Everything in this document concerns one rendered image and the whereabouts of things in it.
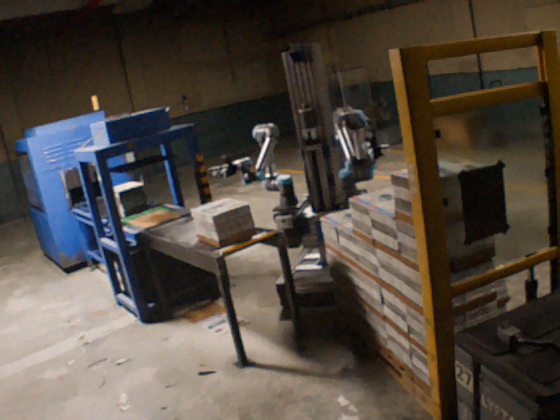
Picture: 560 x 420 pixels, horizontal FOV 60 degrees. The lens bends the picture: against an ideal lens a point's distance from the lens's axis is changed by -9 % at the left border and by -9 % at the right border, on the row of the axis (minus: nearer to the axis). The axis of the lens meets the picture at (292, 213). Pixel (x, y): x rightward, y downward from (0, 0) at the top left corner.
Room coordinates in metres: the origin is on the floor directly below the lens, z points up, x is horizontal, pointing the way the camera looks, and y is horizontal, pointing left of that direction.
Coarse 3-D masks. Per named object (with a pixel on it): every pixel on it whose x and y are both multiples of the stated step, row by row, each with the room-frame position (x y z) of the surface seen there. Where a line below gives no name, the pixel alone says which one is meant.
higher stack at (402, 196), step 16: (400, 176) 2.33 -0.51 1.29; (400, 192) 2.36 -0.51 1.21; (400, 208) 2.37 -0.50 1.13; (400, 224) 2.39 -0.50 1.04; (400, 240) 2.40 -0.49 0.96; (416, 256) 2.27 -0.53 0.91; (416, 272) 2.29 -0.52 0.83; (416, 288) 2.31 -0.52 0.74; (480, 288) 2.24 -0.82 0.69; (416, 320) 2.34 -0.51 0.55; (464, 320) 2.21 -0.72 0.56; (480, 320) 2.23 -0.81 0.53; (416, 336) 2.36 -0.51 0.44; (416, 352) 2.36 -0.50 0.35; (416, 368) 2.38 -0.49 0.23; (416, 384) 2.40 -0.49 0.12
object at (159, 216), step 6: (162, 210) 4.88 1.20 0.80; (144, 216) 4.79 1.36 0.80; (150, 216) 4.74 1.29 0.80; (156, 216) 4.69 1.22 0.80; (162, 216) 4.64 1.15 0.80; (168, 216) 4.59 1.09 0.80; (174, 216) 4.54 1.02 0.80; (132, 222) 4.64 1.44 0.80; (138, 222) 4.59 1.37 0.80; (144, 222) 4.54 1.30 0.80; (150, 222) 4.49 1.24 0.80; (156, 222) 4.45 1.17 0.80
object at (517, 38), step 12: (504, 36) 1.92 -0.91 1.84; (516, 36) 1.94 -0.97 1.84; (528, 36) 1.95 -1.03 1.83; (540, 36) 1.97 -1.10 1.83; (432, 48) 1.84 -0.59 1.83; (444, 48) 1.85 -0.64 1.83; (456, 48) 1.86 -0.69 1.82; (468, 48) 1.88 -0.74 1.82; (480, 48) 1.89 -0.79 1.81; (492, 48) 1.90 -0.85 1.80; (504, 48) 1.92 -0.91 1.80; (516, 48) 1.94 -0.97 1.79
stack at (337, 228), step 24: (336, 216) 3.49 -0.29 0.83; (336, 240) 3.30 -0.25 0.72; (360, 240) 2.92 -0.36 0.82; (336, 264) 3.38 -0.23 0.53; (360, 264) 2.97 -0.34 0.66; (384, 264) 2.64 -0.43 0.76; (336, 288) 3.49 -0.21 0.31; (360, 288) 3.03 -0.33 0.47; (360, 312) 3.10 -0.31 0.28; (384, 312) 2.71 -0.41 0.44; (384, 336) 2.74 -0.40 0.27; (408, 360) 2.47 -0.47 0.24; (408, 384) 2.50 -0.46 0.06
